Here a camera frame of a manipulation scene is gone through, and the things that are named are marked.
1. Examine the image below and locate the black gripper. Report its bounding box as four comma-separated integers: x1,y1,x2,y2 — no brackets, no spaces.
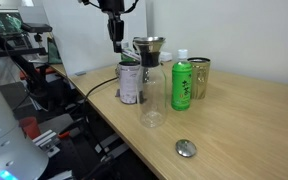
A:
98,0,126,54

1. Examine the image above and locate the white canister with hinged lid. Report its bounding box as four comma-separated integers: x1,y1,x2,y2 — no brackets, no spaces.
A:
116,47,142,106

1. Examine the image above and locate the gold metal canister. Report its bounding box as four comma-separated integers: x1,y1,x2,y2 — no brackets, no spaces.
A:
187,56,212,100

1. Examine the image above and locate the white partition panel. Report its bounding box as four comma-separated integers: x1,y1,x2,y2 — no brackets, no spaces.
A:
41,0,148,77

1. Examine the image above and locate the glass carafe steel funnel top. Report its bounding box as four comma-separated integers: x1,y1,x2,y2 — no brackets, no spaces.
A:
132,35,169,129

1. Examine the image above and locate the green bag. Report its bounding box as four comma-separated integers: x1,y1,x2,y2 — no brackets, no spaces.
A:
46,35,64,65

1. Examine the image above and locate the computer monitor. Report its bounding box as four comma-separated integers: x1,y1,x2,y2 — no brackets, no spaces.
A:
0,12,24,34

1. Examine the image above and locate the red cup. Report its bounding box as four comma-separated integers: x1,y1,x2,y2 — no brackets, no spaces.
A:
18,116,42,141

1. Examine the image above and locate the round steel stopper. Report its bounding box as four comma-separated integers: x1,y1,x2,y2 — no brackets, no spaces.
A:
175,138,198,158

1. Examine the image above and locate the thick black cable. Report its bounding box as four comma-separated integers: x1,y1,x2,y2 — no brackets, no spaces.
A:
81,76,120,158

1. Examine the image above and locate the black camera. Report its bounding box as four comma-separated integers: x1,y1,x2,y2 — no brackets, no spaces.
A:
19,22,54,34

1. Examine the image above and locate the black camera stand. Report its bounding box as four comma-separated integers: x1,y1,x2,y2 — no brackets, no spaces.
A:
0,31,57,112

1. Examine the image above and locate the aluminium bracket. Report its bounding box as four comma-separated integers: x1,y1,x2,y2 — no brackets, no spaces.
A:
33,129,62,158

